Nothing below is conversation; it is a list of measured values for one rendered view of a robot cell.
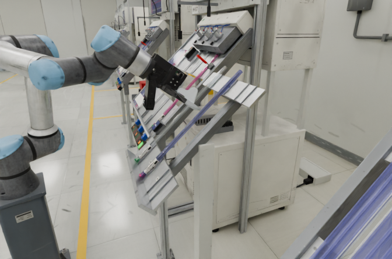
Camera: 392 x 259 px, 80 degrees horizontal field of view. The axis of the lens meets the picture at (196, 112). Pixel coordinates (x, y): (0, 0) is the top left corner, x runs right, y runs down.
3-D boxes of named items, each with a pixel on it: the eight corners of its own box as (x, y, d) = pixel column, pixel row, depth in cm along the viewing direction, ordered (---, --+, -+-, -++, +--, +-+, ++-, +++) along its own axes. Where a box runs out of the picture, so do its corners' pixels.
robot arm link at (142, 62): (127, 71, 64) (123, 67, 71) (141, 80, 66) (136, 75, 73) (142, 48, 64) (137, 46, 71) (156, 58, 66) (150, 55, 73)
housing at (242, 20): (251, 44, 115) (235, 22, 108) (209, 41, 158) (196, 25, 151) (262, 32, 115) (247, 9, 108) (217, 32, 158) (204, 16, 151)
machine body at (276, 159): (209, 238, 142) (212, 147, 122) (175, 176, 204) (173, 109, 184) (292, 210, 165) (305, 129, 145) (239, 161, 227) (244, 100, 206)
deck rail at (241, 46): (160, 147, 111) (150, 140, 108) (158, 145, 112) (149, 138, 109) (258, 37, 113) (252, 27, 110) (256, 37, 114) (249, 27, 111)
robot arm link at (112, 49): (94, 37, 67) (107, 16, 62) (128, 59, 73) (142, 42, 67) (84, 53, 62) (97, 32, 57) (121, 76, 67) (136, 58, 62)
